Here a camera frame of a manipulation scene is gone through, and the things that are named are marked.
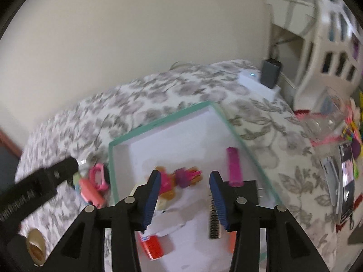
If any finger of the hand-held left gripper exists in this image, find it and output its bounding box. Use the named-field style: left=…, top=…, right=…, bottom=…
left=40, top=157, right=79, bottom=194

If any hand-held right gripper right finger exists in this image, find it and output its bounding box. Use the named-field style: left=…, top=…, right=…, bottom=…
left=209, top=170, right=331, bottom=272

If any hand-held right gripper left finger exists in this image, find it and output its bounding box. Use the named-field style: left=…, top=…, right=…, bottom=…
left=45, top=169, right=162, bottom=272

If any pink orange hair clip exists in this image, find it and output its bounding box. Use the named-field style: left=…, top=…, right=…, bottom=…
left=146, top=167, right=178, bottom=202

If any black comb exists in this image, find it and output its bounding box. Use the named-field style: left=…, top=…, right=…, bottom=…
left=208, top=194, right=222, bottom=240

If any white wrapper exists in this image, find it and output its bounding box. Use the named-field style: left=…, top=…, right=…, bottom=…
left=147, top=201, right=186, bottom=237

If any coral pink clip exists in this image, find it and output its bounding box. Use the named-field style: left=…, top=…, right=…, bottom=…
left=79, top=177, right=104, bottom=206

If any pink ring toy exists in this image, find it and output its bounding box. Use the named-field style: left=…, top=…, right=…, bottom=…
left=89, top=163, right=110, bottom=192

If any black charger adapter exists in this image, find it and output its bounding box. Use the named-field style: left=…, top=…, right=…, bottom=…
left=227, top=180, right=263, bottom=204

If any pink hair roller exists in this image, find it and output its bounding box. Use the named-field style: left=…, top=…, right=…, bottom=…
left=226, top=147, right=244, bottom=187

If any purple orange hair clip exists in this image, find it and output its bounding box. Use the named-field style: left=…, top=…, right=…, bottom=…
left=174, top=167, right=203, bottom=189

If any teal-rimmed white box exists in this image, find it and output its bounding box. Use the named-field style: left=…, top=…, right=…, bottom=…
left=108, top=100, right=284, bottom=272

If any beige tape roll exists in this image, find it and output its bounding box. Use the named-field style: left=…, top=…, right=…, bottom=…
left=26, top=228, right=47, bottom=265

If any grey floral tablecloth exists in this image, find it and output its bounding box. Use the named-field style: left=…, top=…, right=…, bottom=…
left=15, top=59, right=339, bottom=272

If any white stapler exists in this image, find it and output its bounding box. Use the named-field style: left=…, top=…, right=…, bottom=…
left=320, top=156, right=343, bottom=221

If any white power strip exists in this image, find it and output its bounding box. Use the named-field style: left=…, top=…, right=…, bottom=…
left=238, top=69, right=281, bottom=102

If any pink knitted mat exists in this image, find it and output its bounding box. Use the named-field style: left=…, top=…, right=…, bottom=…
left=293, top=109, right=345, bottom=148

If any black smartphone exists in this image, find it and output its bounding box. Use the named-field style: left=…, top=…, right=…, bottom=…
left=339, top=142, right=356, bottom=224

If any clear plastic cup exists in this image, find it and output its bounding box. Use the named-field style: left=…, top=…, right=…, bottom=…
left=301, top=88, right=352, bottom=142

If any dark grey plugged charger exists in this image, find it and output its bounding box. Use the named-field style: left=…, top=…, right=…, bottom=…
left=260, top=58, right=282, bottom=89

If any purple ball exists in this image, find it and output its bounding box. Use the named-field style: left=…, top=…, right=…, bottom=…
left=352, top=140, right=363, bottom=159

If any multicoloured bead toy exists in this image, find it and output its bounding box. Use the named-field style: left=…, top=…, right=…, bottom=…
left=342, top=119, right=362, bottom=143

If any white plastic laundry basket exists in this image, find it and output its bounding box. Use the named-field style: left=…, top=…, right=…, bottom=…
left=293, top=0, right=363, bottom=111

